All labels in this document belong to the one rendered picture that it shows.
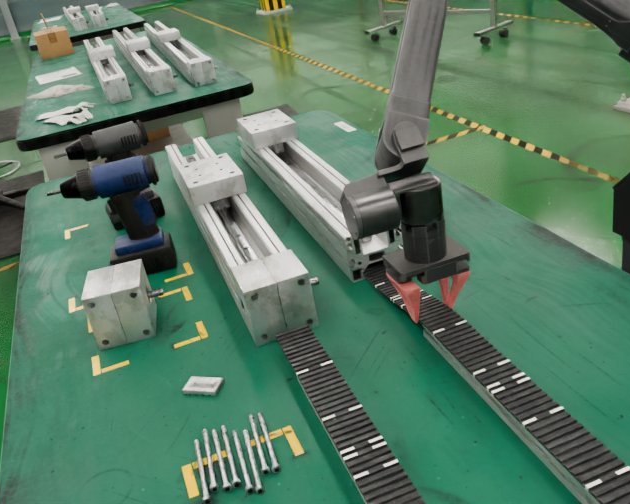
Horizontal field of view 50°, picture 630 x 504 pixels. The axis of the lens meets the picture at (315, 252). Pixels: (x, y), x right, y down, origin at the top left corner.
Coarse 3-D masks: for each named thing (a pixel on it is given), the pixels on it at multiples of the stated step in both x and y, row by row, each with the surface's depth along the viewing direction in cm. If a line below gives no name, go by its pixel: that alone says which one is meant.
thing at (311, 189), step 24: (240, 144) 178; (288, 144) 158; (264, 168) 156; (288, 168) 142; (312, 168) 143; (288, 192) 139; (312, 192) 128; (336, 192) 131; (312, 216) 125; (336, 216) 116; (336, 240) 113; (360, 240) 109; (384, 240) 112; (360, 264) 111
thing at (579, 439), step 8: (576, 432) 70; (584, 432) 70; (560, 440) 69; (568, 440) 69; (576, 440) 69; (584, 440) 69; (592, 440) 69; (552, 448) 69; (560, 448) 68; (568, 448) 68; (576, 448) 68
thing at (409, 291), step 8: (392, 272) 92; (392, 280) 92; (408, 280) 90; (400, 288) 90; (408, 288) 89; (416, 288) 88; (408, 296) 89; (416, 296) 89; (408, 304) 94; (416, 304) 91; (416, 312) 92; (416, 320) 93
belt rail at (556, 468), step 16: (432, 336) 93; (448, 352) 88; (464, 368) 84; (480, 384) 81; (496, 400) 78; (512, 416) 75; (528, 432) 73; (544, 448) 70; (560, 464) 68; (560, 480) 69; (576, 480) 66; (576, 496) 67; (592, 496) 64
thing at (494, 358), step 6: (492, 354) 84; (498, 354) 84; (474, 360) 83; (480, 360) 83; (486, 360) 83; (492, 360) 83; (498, 360) 82; (504, 360) 83; (468, 366) 83; (474, 366) 82; (480, 366) 82; (486, 366) 82
